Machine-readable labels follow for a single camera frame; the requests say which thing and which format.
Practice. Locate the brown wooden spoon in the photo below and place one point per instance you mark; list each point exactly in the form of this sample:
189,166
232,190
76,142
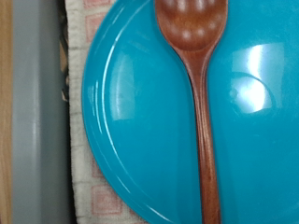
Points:
193,28

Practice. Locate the grey plastic crate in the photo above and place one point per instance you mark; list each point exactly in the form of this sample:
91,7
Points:
37,124

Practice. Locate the pink checkered cloth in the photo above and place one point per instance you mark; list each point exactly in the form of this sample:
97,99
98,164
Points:
79,140

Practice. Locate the teal plastic plate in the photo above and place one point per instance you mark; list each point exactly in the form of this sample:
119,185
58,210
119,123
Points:
149,109

